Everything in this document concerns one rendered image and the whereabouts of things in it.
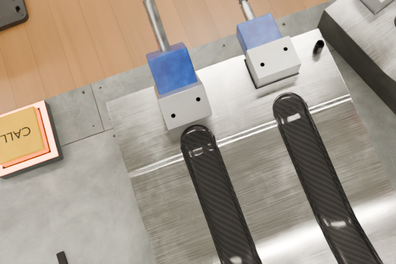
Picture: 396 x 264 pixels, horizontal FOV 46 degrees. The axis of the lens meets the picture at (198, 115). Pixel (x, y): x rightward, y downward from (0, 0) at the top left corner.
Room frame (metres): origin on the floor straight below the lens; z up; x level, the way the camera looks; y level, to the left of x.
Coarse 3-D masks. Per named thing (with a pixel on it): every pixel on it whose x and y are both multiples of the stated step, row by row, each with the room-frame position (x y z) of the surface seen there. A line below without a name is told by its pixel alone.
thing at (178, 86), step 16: (144, 0) 0.25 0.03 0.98; (160, 32) 0.22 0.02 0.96; (160, 48) 0.21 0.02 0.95; (176, 48) 0.21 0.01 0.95; (160, 64) 0.19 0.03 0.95; (176, 64) 0.19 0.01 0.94; (192, 64) 0.19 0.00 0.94; (160, 80) 0.18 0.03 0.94; (176, 80) 0.18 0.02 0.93; (192, 80) 0.18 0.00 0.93; (160, 96) 0.17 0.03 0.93; (176, 96) 0.16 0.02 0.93; (192, 96) 0.16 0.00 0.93; (176, 112) 0.15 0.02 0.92; (192, 112) 0.15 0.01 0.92; (208, 112) 0.14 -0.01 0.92
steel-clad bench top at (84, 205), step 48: (192, 48) 0.27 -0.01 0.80; (240, 48) 0.26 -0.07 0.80; (96, 96) 0.23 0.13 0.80; (96, 144) 0.17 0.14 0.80; (384, 144) 0.09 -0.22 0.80; (0, 192) 0.13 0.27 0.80; (48, 192) 0.12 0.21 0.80; (96, 192) 0.10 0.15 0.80; (0, 240) 0.07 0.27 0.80; (48, 240) 0.06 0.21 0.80; (96, 240) 0.05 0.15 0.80; (144, 240) 0.03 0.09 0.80
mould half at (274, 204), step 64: (320, 64) 0.18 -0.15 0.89; (128, 128) 0.15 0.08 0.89; (256, 128) 0.12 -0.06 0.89; (320, 128) 0.11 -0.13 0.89; (192, 192) 0.07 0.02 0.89; (256, 192) 0.06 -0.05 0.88; (384, 192) 0.03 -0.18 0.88; (192, 256) 0.00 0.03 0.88; (320, 256) -0.02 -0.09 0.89; (384, 256) -0.03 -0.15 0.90
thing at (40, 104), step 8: (32, 104) 0.23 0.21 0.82; (40, 104) 0.23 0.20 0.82; (48, 120) 0.20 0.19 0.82; (48, 128) 0.19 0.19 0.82; (48, 136) 0.18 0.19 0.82; (56, 152) 0.16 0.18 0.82; (32, 160) 0.16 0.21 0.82; (40, 160) 0.15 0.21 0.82; (0, 168) 0.15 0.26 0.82; (8, 168) 0.15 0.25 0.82; (16, 168) 0.15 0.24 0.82
